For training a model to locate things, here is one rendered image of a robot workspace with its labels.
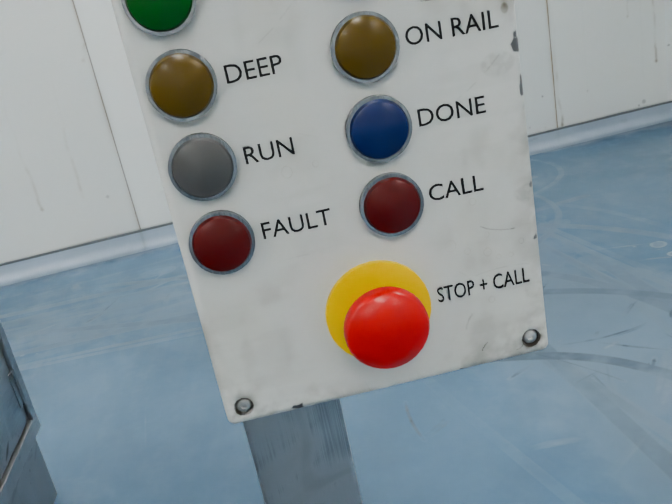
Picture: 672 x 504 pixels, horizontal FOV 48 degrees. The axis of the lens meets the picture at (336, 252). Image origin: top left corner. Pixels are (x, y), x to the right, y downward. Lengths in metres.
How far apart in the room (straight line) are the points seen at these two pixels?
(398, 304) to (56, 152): 3.66
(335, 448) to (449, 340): 0.13
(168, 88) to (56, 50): 3.57
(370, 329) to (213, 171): 0.10
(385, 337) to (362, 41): 0.13
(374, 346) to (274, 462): 0.16
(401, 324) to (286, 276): 0.06
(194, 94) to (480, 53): 0.13
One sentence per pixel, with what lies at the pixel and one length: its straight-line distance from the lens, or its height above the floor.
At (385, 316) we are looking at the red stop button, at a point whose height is 1.00.
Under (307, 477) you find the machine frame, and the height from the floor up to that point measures 0.86.
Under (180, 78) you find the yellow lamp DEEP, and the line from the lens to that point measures 0.33.
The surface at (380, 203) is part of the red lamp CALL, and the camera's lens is 0.34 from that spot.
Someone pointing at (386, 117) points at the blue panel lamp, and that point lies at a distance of 0.33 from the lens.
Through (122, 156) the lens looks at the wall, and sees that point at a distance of 3.93.
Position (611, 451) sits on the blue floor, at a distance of 1.92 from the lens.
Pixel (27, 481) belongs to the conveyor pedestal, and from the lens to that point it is 2.06.
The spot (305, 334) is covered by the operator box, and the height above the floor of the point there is 0.99.
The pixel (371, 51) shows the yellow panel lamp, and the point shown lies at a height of 1.12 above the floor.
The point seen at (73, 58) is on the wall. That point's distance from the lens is 3.89.
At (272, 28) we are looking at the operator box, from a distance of 0.33.
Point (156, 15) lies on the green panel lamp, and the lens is 0.32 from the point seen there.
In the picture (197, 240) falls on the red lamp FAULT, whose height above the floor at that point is 1.05.
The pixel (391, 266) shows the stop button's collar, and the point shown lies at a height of 1.02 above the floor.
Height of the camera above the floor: 1.15
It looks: 20 degrees down
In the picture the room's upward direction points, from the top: 11 degrees counter-clockwise
